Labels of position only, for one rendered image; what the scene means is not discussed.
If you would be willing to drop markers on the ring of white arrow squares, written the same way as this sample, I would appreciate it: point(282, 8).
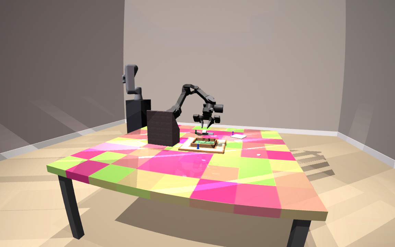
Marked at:
point(204, 143)

